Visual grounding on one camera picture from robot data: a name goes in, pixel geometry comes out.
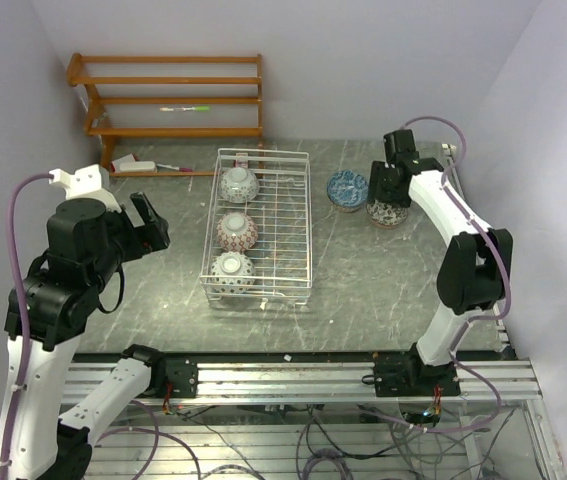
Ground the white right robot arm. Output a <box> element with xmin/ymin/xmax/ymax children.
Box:
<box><xmin>368</xmin><ymin>129</ymin><xmax>513</xmax><ymax>396</ymax></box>

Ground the wooden shelf rack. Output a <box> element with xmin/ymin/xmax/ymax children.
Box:
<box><xmin>65</xmin><ymin>53</ymin><xmax>265</xmax><ymax>171</ymax></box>

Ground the white eraser block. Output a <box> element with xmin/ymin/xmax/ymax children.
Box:
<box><xmin>111</xmin><ymin>154</ymin><xmax>158</xmax><ymax>174</ymax></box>

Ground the red diamond pattern bowl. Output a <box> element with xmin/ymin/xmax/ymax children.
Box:
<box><xmin>216</xmin><ymin>212</ymin><xmax>259</xmax><ymax>253</ymax></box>

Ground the blue floral pattern bowl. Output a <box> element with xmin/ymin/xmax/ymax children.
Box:
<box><xmin>326</xmin><ymin>170</ymin><xmax>369</xmax><ymax>213</ymax></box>

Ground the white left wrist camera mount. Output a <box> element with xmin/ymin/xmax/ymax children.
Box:
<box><xmin>49</xmin><ymin>164</ymin><xmax>122</xmax><ymax>212</ymax></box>

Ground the aluminium rail frame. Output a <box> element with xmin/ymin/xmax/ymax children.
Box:
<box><xmin>61</xmin><ymin>283</ymin><xmax>565</xmax><ymax>479</ymax></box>

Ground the white bowl with dot pattern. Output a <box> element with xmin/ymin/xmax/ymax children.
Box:
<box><xmin>210</xmin><ymin>252</ymin><xmax>255</xmax><ymax>294</ymax></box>

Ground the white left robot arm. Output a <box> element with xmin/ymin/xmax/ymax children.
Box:
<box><xmin>0</xmin><ymin>192</ymin><xmax>170</xmax><ymax>479</ymax></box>

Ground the blue triangle pattern bowl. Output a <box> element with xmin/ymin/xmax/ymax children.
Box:
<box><xmin>219</xmin><ymin>167</ymin><xmax>259</xmax><ymax>204</ymax></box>

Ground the white wire dish rack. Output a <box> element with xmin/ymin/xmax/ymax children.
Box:
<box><xmin>199</xmin><ymin>148</ymin><xmax>313</xmax><ymax>306</ymax></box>

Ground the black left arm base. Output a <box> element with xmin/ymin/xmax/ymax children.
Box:
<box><xmin>158</xmin><ymin>356</ymin><xmax>199</xmax><ymax>399</ymax></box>

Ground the pink marker pen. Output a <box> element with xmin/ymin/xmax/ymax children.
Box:
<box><xmin>156</xmin><ymin>163</ymin><xmax>194</xmax><ymax>174</ymax></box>

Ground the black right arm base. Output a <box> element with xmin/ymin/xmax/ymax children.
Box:
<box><xmin>361</xmin><ymin>351</ymin><xmax>461</xmax><ymax>398</ymax></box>

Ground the brown leaf pattern bowl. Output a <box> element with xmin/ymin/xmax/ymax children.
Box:
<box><xmin>366</xmin><ymin>200</ymin><xmax>409</xmax><ymax>229</ymax></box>

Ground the green marker pen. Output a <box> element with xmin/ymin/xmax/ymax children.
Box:
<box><xmin>159</xmin><ymin>105</ymin><xmax>211</xmax><ymax>113</ymax></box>

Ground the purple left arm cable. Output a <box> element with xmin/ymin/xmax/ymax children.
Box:
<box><xmin>0</xmin><ymin>172</ymin><xmax>59</xmax><ymax>480</ymax></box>

